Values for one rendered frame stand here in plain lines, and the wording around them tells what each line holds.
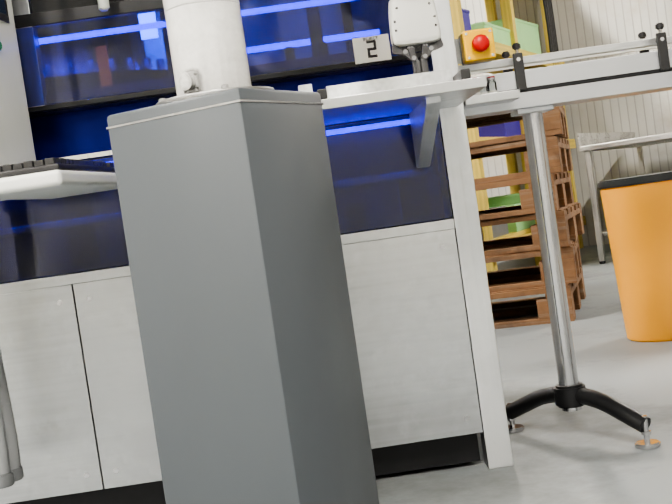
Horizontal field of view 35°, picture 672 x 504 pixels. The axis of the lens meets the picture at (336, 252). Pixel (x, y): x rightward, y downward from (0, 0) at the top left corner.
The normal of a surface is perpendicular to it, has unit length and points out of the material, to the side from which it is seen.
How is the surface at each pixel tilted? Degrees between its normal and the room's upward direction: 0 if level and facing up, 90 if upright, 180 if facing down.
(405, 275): 90
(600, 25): 90
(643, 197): 93
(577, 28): 90
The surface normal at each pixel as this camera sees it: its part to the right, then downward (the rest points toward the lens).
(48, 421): 0.03, 0.04
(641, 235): -0.55, 0.16
